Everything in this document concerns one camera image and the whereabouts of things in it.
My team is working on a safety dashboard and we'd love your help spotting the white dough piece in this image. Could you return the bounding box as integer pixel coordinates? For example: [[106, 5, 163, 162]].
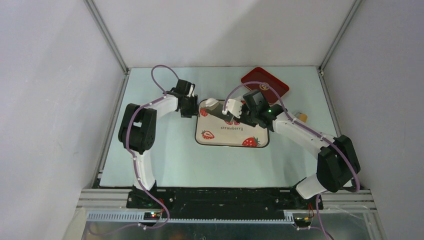
[[205, 98, 219, 108]]

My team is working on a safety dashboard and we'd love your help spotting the strawberry print tray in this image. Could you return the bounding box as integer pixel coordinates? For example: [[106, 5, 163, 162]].
[[194, 100, 270, 148]]

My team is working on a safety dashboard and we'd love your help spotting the red lacquer tray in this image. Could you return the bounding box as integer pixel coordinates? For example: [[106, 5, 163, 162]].
[[240, 67, 290, 105]]

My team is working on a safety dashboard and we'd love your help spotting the wooden dough roller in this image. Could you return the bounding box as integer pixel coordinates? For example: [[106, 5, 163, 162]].
[[294, 112, 308, 123]]

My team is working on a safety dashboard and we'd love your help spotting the metal spatula red handle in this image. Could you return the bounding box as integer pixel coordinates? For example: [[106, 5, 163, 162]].
[[205, 101, 236, 122]]

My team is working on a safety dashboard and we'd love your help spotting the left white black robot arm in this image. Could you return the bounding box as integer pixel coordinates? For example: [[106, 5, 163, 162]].
[[118, 79, 199, 208]]

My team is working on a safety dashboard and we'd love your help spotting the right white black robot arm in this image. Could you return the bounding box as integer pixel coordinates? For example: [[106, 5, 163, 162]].
[[226, 90, 361, 209]]

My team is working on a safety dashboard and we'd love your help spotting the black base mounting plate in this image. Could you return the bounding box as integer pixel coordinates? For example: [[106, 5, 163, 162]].
[[126, 186, 324, 221]]

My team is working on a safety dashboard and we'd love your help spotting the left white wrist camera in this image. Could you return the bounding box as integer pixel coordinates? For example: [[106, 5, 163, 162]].
[[186, 84, 196, 98]]

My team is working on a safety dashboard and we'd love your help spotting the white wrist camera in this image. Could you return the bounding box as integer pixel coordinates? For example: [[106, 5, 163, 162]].
[[186, 84, 196, 98], [222, 97, 244, 119]]

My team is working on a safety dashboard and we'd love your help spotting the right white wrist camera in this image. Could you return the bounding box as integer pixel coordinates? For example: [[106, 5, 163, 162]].
[[222, 97, 244, 119]]

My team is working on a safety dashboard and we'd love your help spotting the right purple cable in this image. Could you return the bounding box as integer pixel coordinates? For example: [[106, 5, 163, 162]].
[[222, 81, 362, 239]]

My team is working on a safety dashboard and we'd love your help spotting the purple cable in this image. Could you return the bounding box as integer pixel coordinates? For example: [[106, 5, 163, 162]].
[[87, 64, 181, 236], [222, 81, 362, 239]]

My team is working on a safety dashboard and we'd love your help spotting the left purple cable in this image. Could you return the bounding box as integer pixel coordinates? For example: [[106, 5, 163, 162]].
[[87, 64, 181, 236]]

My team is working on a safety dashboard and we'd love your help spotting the aluminium frame rail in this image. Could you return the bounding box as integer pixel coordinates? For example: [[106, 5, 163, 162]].
[[77, 187, 377, 225]]

